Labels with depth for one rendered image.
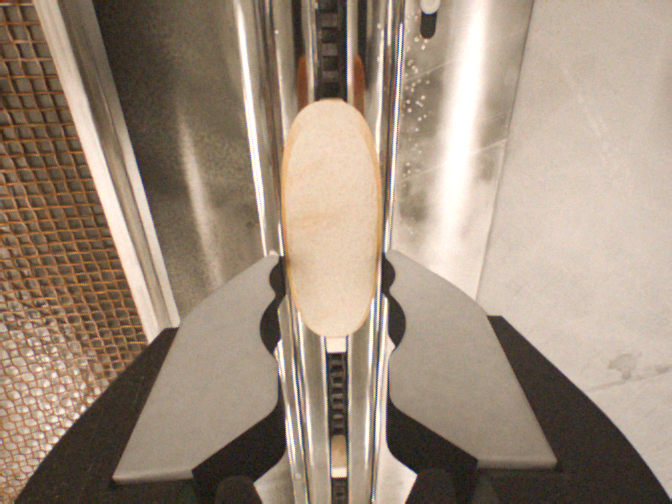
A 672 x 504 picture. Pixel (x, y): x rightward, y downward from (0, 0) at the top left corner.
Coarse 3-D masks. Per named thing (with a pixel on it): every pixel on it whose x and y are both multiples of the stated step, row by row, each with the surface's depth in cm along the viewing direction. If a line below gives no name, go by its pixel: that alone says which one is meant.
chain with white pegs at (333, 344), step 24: (336, 24) 18; (336, 48) 18; (336, 72) 19; (336, 96) 20; (336, 360) 29; (336, 384) 30; (336, 408) 31; (336, 432) 33; (336, 456) 31; (336, 480) 37
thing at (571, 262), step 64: (576, 0) 19; (640, 0) 19; (576, 64) 21; (640, 64) 21; (512, 128) 22; (576, 128) 22; (640, 128) 22; (512, 192) 24; (576, 192) 24; (640, 192) 24; (512, 256) 27; (576, 256) 27; (640, 256) 27; (512, 320) 29; (576, 320) 29; (640, 320) 29; (576, 384) 33; (640, 384) 33; (640, 448) 37
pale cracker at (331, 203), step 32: (320, 128) 12; (352, 128) 12; (288, 160) 13; (320, 160) 12; (352, 160) 12; (288, 192) 13; (320, 192) 13; (352, 192) 13; (288, 224) 14; (320, 224) 13; (352, 224) 13; (288, 256) 14; (320, 256) 14; (352, 256) 14; (320, 288) 14; (352, 288) 15; (320, 320) 16; (352, 320) 16
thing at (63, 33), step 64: (64, 0) 13; (64, 64) 14; (0, 128) 15; (64, 192) 17; (128, 192) 17; (128, 256) 18; (0, 320) 19; (128, 320) 20; (0, 384) 21; (64, 384) 21
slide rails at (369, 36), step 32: (288, 0) 17; (352, 0) 17; (384, 0) 17; (288, 32) 17; (352, 32) 17; (384, 32) 17; (288, 64) 18; (352, 64) 18; (384, 64) 18; (288, 96) 19; (352, 96) 19; (384, 96) 19; (288, 128) 19; (384, 128) 19; (384, 160) 20; (384, 192) 21; (320, 352) 27; (352, 352) 27; (320, 384) 28; (352, 384) 28; (320, 416) 30; (352, 416) 30; (320, 448) 32; (352, 448) 32; (320, 480) 34; (352, 480) 34
